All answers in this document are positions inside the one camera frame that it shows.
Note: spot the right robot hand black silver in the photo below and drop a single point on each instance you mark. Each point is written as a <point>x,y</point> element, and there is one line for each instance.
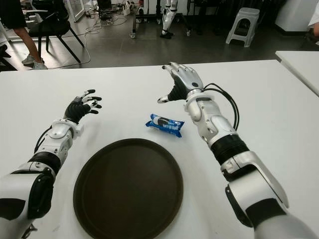
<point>189,78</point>

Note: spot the left robot hand black silver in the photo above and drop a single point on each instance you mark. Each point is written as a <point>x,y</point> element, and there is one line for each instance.
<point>74,109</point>

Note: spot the blue Oreo cookie pack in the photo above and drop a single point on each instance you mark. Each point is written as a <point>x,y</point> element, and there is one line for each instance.
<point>164,124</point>

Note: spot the left robot arm silver black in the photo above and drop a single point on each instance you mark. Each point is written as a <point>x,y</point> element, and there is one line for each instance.
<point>57,132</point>

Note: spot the right robot arm silver black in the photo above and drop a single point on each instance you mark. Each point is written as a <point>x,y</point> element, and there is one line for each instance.
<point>214,119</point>

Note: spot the white humanoid robot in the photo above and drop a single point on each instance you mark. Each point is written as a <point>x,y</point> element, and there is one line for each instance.
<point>167,17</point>

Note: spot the grey plastic stool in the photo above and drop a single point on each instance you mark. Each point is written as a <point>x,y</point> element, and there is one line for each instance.
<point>245,12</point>

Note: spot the black chair at edge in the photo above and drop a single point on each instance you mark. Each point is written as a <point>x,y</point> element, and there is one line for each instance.
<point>3,53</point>

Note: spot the white framed panel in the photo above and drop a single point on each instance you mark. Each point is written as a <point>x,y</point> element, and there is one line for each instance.
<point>76,17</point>

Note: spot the round dark brown tray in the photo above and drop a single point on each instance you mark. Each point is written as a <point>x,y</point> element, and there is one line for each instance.
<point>129,189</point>

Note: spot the white neighbouring table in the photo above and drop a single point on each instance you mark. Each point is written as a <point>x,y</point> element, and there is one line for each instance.
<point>301,64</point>

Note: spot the standing person black shorts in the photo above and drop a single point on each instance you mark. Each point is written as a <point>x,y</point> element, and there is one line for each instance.
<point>12,15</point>

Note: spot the white cabinet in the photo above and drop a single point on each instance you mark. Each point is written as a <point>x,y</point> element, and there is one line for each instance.
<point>294,12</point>

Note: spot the seated person white shirt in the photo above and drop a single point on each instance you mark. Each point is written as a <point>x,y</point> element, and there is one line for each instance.
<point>314,21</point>

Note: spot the black wheeled frame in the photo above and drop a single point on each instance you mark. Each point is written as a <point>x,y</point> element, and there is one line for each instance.
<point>133,22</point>

